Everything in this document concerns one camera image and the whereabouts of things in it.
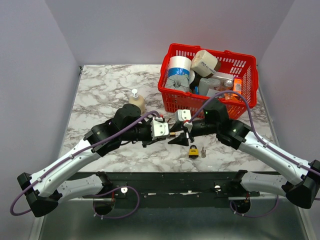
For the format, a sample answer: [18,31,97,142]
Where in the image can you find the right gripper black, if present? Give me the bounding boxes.
[167,118,219,147]

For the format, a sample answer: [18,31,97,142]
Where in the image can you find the yellow black padlock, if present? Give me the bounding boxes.
[188,144,199,159]

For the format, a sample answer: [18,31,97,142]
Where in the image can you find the silver keys of yellow padlock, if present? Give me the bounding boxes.
[200,147,206,158]

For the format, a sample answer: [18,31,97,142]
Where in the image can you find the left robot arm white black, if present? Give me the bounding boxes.
[17,103,170,218]

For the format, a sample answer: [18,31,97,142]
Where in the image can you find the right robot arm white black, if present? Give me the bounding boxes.
[169,100,320,209]

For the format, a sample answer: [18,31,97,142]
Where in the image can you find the beige pump lotion bottle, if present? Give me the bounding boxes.
[129,88,146,114]

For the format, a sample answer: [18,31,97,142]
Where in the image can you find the grey wrapped paper roll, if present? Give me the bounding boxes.
[165,74,190,92]

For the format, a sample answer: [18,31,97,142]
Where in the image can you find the grey carton box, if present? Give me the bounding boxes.
[198,78,221,97]

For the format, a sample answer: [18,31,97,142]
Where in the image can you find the red plastic shopping basket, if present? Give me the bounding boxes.
[158,43,259,119]

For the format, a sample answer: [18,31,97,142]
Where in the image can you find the white blue paper roll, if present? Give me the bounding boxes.
[167,55,191,77]

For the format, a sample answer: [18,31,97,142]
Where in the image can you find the silver can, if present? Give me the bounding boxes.
[223,79,234,90]

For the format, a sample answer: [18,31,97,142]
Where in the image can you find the orange box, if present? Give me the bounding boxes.
[233,77,242,94]

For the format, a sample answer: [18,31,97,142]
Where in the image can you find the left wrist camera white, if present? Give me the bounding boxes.
[151,117,170,140]

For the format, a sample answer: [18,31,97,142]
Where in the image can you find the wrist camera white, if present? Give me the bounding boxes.
[151,117,170,140]
[174,109,193,132]

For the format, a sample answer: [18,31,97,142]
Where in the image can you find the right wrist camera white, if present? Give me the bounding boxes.
[174,109,193,132]

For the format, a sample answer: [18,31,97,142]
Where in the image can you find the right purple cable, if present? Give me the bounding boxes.
[188,90,320,176]

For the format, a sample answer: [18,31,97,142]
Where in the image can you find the purple cable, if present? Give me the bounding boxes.
[188,90,320,176]
[9,110,161,216]

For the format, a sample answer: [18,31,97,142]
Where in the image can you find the black mounting rail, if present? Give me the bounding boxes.
[93,170,260,209]

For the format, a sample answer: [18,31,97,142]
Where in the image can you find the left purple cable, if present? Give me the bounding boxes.
[9,110,161,216]

